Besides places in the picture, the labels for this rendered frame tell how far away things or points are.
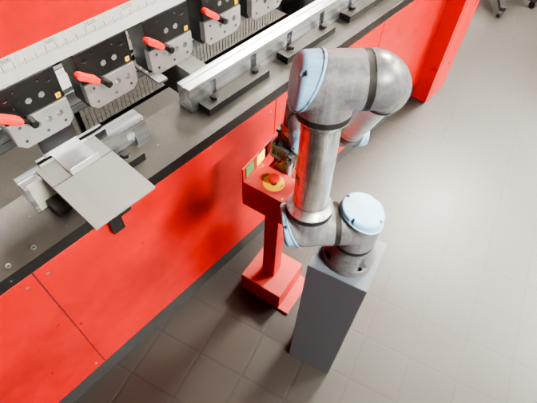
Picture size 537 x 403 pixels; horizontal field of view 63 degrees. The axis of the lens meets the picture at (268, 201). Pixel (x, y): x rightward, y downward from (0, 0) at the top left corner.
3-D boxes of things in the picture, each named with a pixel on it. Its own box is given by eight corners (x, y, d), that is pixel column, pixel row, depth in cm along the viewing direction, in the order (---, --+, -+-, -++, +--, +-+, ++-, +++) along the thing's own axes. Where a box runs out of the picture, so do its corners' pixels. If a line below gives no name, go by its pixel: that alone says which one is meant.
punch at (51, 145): (47, 160, 116) (33, 134, 108) (43, 157, 117) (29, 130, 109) (80, 141, 121) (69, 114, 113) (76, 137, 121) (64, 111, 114)
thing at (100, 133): (45, 174, 117) (41, 166, 115) (38, 168, 118) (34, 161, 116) (108, 136, 127) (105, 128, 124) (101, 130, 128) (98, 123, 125)
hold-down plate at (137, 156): (59, 217, 120) (55, 211, 118) (49, 206, 122) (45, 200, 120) (146, 159, 134) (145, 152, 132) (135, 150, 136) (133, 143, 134)
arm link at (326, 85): (337, 255, 115) (382, 68, 75) (280, 257, 114) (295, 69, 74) (329, 221, 123) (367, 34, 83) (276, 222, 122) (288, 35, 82)
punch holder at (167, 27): (153, 77, 123) (142, 22, 110) (135, 64, 127) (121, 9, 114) (193, 54, 130) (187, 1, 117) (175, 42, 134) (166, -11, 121)
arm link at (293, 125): (332, 139, 116) (327, 109, 122) (291, 140, 115) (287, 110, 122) (328, 157, 123) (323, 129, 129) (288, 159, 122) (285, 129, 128)
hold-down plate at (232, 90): (209, 117, 147) (208, 109, 144) (198, 109, 149) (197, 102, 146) (269, 77, 161) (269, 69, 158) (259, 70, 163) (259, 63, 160)
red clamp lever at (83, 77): (80, 74, 100) (114, 81, 109) (69, 66, 102) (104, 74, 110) (77, 81, 101) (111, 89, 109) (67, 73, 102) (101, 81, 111)
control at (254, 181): (281, 225, 147) (284, 191, 133) (242, 203, 152) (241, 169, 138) (311, 186, 158) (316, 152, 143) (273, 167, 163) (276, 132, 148)
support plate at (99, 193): (96, 230, 105) (94, 229, 104) (36, 173, 115) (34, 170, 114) (155, 188, 113) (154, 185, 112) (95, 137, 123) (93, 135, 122)
